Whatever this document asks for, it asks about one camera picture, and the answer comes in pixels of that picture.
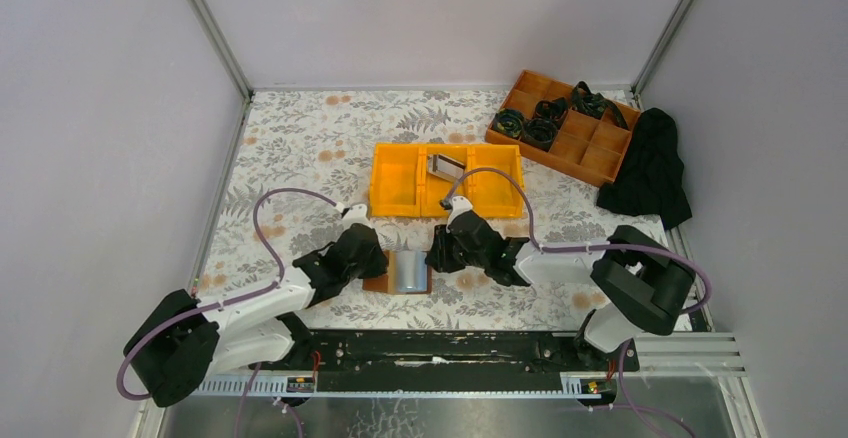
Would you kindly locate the brown leather card holder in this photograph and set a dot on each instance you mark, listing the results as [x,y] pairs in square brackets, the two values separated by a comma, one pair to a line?
[407,274]

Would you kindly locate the loose dark floral tie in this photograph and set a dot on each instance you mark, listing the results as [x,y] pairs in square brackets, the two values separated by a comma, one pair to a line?
[595,105]

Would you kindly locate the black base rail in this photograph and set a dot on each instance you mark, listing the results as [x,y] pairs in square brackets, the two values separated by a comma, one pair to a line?
[448,361]

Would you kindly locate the yellow plastic bin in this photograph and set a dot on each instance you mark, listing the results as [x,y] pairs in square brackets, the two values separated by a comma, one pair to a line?
[492,194]
[434,189]
[394,189]

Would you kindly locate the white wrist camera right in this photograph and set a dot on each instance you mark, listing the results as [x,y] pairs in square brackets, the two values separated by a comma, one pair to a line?
[456,205]

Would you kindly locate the wooden compartment tray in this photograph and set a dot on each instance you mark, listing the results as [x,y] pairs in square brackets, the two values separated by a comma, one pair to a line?
[585,148]

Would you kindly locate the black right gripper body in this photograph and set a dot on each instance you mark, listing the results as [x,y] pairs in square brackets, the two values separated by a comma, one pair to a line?
[447,251]

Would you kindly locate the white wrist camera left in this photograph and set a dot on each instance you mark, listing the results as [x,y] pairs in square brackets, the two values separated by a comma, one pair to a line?
[356,214]

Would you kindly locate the rolled tie dark orange pattern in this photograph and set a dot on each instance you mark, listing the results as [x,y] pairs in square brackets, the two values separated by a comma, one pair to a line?
[552,111]

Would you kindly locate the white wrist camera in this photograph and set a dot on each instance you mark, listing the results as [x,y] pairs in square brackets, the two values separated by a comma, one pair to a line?
[456,205]
[356,214]

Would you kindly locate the black cloth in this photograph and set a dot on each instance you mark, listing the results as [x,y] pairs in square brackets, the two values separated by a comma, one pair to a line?
[650,179]

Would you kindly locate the rolled tie dark brown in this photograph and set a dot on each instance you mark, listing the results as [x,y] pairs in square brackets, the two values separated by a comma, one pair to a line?
[540,133]

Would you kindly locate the rolled tie green yellow pattern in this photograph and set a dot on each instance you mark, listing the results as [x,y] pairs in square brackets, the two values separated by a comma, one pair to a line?
[510,123]

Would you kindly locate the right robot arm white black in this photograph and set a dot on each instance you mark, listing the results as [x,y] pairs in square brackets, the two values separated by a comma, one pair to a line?
[644,284]

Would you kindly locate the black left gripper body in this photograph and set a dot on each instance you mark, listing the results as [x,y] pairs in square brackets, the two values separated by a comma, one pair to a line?
[367,256]

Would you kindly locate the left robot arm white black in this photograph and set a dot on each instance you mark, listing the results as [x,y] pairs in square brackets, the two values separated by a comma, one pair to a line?
[185,340]

